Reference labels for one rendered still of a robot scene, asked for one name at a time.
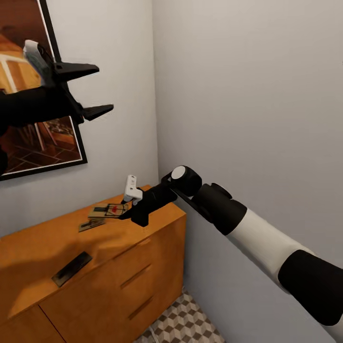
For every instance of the picture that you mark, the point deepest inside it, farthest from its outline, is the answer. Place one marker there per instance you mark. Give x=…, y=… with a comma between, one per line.
x=42, y=146

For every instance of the mousetrap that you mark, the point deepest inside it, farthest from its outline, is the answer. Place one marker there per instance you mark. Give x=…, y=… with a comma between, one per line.
x=102, y=210
x=91, y=224
x=71, y=269

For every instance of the cabinet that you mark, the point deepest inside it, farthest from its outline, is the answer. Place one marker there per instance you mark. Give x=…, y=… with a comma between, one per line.
x=134, y=275

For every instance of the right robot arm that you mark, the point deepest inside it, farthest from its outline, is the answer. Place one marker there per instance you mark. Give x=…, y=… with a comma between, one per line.
x=316, y=284

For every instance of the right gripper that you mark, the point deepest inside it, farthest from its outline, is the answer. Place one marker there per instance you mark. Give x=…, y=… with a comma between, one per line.
x=139, y=213

